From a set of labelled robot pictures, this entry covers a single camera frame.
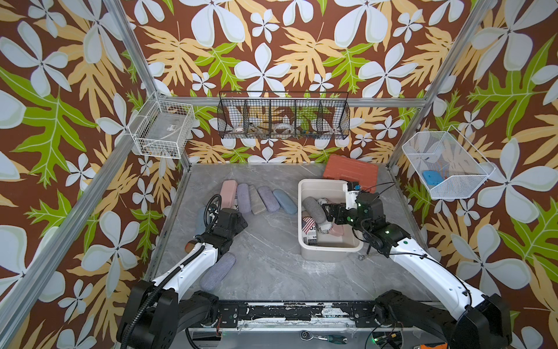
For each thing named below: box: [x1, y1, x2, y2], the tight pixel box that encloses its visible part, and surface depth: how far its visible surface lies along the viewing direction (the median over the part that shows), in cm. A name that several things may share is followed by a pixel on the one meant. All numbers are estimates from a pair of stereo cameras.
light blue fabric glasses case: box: [273, 189, 298, 215], surface depth 104 cm
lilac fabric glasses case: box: [236, 183, 252, 214], surface depth 102 cm
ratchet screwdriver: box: [300, 330, 349, 345], surface depth 71 cm
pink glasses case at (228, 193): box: [219, 179, 238, 210], surface depth 104 cm
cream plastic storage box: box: [297, 178, 365, 263], surface depth 90 cm
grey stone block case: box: [249, 184, 267, 215], surface depth 103 cm
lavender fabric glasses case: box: [199, 252, 237, 292], surface depth 82 cm
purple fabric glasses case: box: [257, 185, 280, 213], surface depth 104 cm
